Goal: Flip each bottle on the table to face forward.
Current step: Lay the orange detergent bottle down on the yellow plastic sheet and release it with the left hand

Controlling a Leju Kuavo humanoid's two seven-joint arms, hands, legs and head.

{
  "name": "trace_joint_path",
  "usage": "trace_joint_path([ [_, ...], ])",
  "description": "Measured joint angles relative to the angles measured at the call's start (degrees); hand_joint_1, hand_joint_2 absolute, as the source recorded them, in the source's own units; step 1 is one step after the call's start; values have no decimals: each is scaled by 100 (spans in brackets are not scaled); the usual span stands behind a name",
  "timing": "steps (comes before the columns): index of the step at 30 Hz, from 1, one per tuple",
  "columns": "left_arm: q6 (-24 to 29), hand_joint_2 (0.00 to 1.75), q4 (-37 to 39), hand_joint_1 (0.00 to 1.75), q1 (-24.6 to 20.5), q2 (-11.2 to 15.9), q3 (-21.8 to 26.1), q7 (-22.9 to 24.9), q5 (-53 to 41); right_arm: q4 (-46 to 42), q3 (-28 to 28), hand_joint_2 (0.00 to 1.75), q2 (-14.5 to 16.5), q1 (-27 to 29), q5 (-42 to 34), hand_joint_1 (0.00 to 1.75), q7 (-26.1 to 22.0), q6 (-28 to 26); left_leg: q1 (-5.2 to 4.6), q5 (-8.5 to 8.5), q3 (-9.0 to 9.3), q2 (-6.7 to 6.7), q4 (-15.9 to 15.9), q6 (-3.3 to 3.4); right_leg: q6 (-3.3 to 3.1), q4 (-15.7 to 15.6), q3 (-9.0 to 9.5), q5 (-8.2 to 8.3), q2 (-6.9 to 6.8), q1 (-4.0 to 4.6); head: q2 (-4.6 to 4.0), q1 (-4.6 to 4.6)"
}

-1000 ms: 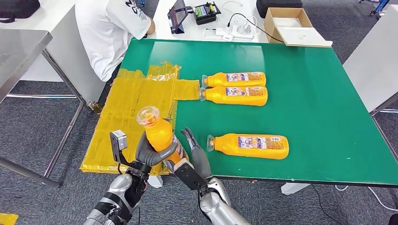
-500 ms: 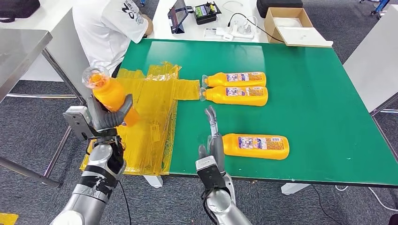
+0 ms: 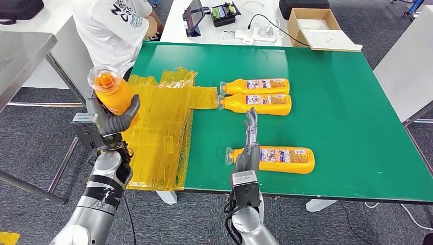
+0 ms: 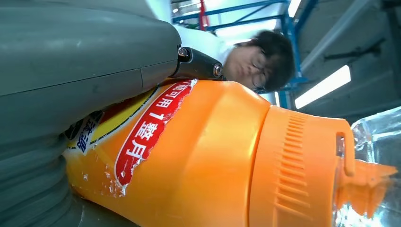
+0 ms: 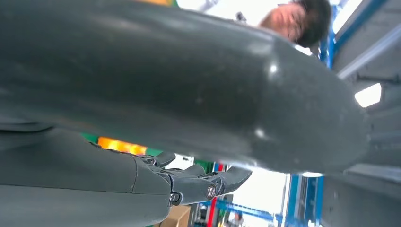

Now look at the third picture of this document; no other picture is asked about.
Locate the black tablet on stand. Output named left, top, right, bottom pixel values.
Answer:
left=182, top=0, right=206, bottom=38

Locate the white table foot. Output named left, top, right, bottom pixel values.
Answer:
left=305, top=199, right=339, bottom=213
left=155, top=191, right=178, bottom=206

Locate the white floor cable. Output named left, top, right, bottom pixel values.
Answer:
left=364, top=201, right=433, bottom=231

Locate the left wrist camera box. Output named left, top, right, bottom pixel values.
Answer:
left=70, top=112, right=104, bottom=152

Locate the person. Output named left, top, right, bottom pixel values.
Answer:
left=71, top=0, right=165, bottom=80

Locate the black desk cable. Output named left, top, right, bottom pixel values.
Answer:
left=247, top=14, right=310, bottom=47

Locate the blue metal frame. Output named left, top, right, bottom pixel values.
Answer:
left=391, top=0, right=424, bottom=17

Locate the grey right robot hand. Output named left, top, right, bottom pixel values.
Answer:
left=231, top=107, right=261, bottom=174

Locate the yellow floor tape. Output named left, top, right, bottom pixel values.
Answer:
left=0, top=232, right=20, bottom=245

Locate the white power strip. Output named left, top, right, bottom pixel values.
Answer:
left=234, top=26, right=277, bottom=43

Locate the black green electronic device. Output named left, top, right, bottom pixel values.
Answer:
left=209, top=2, right=242, bottom=28

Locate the steel table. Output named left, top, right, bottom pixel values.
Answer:
left=0, top=32, right=93, bottom=206

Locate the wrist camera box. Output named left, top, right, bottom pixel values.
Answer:
left=70, top=112, right=104, bottom=152
left=231, top=170, right=262, bottom=208

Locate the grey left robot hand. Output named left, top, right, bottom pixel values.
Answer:
left=85, top=94, right=141, bottom=137

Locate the black hard case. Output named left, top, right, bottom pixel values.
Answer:
left=278, top=0, right=330, bottom=20

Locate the open cardboard box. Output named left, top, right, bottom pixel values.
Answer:
left=286, top=8, right=363, bottom=53

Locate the black floor cable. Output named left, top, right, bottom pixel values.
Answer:
left=338, top=201, right=403, bottom=245

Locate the white desk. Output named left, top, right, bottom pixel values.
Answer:
left=159, top=0, right=296, bottom=47

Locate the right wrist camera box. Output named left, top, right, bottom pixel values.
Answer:
left=231, top=170, right=262, bottom=208

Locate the white table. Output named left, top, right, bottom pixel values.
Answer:
left=372, top=5, right=433, bottom=128
left=0, top=0, right=116, bottom=114

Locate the orange bottle clear cap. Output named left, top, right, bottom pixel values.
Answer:
left=217, top=93, right=293, bottom=117
left=87, top=64, right=140, bottom=128
left=225, top=145, right=316, bottom=175
left=219, top=78, right=291, bottom=96

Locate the black bag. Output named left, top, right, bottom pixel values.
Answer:
left=0, top=0, right=44, bottom=26

